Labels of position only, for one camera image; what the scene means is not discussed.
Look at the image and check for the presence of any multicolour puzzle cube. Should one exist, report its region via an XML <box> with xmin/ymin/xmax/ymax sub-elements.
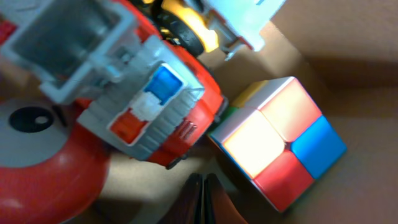
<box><xmin>209</xmin><ymin>77</ymin><xmax>347</xmax><ymax>212</ymax></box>

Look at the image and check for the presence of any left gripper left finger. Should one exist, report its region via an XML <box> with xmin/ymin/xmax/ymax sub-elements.
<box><xmin>158</xmin><ymin>173</ymin><xmax>203</xmax><ymax>224</ymax></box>

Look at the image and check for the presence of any yellow grey toy dump truck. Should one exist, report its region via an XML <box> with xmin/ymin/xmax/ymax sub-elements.
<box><xmin>131</xmin><ymin>0</ymin><xmax>285</xmax><ymax>60</ymax></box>

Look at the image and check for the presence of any red toy fire truck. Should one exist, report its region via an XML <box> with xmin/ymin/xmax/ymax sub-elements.
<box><xmin>1</xmin><ymin>0</ymin><xmax>228</xmax><ymax>169</ymax></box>

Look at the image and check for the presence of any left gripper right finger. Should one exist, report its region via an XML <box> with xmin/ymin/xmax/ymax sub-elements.
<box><xmin>204</xmin><ymin>173</ymin><xmax>248</xmax><ymax>224</ymax></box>

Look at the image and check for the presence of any red round toy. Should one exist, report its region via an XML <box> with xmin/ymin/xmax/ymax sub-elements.
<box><xmin>1</xmin><ymin>98</ymin><xmax>109</xmax><ymax>223</ymax></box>

